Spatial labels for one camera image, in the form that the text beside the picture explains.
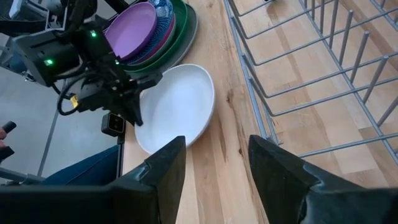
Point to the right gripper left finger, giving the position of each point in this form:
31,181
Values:
109,205

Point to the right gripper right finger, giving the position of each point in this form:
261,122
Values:
311,202

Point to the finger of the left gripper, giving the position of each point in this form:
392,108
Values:
134,109
149,81

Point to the white plate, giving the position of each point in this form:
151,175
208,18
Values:
177,105

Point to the pink plate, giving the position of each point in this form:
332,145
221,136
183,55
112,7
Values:
170,40

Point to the purple plate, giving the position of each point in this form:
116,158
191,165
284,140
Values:
130,31

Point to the dark green plate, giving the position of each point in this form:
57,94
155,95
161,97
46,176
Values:
182,21

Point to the large grey plate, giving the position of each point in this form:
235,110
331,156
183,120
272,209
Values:
192,28

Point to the blue patterned plate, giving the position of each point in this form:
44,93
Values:
163,12

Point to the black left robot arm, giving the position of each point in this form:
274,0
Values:
46,56

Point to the thin grey metal pole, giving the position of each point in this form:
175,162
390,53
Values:
49,140

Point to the grey metal bar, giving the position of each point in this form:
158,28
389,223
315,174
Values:
18,177

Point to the person's hand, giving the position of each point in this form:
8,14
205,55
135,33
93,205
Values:
2,137

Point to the small black camera box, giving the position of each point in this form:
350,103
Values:
113,124

